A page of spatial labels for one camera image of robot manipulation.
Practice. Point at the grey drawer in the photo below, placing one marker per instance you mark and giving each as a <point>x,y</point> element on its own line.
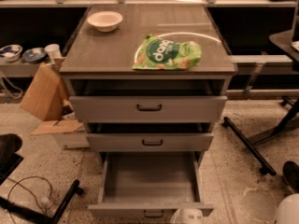
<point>149,184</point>
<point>148,101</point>
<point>137,137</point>

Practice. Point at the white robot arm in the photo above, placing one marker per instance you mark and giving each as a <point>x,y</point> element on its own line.
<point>287,213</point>

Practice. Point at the grey drawer cabinet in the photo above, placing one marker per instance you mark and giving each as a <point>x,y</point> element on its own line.
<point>104,56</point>

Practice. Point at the black stand base left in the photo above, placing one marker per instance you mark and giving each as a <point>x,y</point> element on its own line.
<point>50,212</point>

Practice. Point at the black stand base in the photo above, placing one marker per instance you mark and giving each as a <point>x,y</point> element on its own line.
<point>289,123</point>
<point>50,212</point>

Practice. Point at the black round object right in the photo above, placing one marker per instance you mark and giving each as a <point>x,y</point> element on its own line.
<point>291,175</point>

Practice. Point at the black stand base right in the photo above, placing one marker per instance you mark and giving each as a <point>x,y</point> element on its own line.
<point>289,123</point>

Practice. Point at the green snack bag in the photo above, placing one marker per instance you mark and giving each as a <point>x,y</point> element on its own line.
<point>156,53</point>

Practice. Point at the brown cardboard box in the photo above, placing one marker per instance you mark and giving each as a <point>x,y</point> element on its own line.
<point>46,95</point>

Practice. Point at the black chair seat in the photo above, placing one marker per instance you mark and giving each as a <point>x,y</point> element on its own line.
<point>9,159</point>

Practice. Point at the dark side table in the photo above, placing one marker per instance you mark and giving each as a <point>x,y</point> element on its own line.
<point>288,41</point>

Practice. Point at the white paper cup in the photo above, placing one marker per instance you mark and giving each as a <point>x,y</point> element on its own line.
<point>53,51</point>

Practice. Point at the blue white bowl left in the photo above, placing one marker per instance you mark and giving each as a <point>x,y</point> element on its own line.
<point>10,53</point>

